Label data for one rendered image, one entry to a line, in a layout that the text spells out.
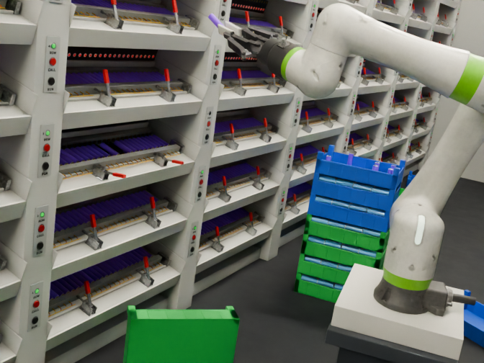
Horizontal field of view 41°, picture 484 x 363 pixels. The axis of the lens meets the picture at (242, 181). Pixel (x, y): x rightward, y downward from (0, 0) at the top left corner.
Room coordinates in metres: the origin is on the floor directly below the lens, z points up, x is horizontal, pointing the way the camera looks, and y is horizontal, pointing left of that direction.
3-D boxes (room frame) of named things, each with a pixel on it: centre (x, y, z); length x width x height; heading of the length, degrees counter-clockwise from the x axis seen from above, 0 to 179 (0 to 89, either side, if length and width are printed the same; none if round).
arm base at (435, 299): (1.59, -0.52, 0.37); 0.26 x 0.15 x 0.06; 84
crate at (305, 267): (2.39, -0.43, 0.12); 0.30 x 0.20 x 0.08; 72
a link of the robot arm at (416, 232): (1.61, -0.46, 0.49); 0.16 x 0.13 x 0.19; 170
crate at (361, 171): (2.39, -0.43, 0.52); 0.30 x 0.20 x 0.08; 72
